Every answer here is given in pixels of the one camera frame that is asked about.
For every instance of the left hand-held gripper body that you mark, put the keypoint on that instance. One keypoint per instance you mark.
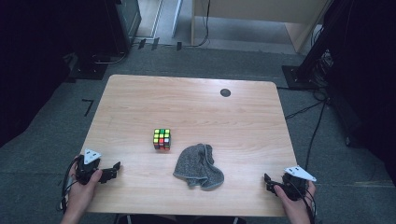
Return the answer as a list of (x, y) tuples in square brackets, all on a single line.
[(88, 156)]

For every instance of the black metal stand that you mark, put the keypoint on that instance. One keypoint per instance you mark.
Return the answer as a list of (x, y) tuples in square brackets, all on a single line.
[(299, 77)]

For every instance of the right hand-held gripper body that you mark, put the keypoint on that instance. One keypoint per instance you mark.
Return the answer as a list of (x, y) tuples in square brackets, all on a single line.
[(299, 173)]

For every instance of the person's dark clothing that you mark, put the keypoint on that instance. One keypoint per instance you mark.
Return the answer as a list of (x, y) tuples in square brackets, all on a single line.
[(186, 220)]

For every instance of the short black tape strip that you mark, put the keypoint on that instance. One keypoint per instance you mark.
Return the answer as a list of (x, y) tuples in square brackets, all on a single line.
[(141, 43), (155, 43), (179, 46)]

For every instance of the black flat stand base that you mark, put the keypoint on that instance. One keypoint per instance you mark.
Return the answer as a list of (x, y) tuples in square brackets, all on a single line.
[(88, 71)]

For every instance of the multicoloured puzzle cube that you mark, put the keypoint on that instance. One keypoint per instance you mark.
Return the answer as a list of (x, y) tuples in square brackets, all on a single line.
[(162, 139)]

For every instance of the black angled tape mark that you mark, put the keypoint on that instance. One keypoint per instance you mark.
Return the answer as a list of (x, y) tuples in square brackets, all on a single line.
[(89, 107)]

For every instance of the black round table grommet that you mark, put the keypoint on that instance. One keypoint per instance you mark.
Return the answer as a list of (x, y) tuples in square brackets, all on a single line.
[(225, 92)]

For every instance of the light wooden furniture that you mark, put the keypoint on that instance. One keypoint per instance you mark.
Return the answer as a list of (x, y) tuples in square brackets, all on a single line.
[(249, 9)]

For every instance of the pale metal rail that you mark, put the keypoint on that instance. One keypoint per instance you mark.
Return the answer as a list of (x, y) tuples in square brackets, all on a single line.
[(176, 18)]

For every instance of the grey terry cloth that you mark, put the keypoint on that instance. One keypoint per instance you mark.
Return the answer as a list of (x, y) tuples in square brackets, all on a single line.
[(196, 168)]

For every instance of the person's right hand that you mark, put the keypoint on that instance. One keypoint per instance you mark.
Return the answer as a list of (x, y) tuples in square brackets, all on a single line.
[(295, 208)]

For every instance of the dark curtain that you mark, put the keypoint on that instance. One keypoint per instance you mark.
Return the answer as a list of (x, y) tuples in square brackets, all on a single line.
[(31, 62), (367, 77)]

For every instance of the black cabinet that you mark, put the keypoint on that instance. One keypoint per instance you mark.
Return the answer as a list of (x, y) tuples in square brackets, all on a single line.
[(127, 25)]

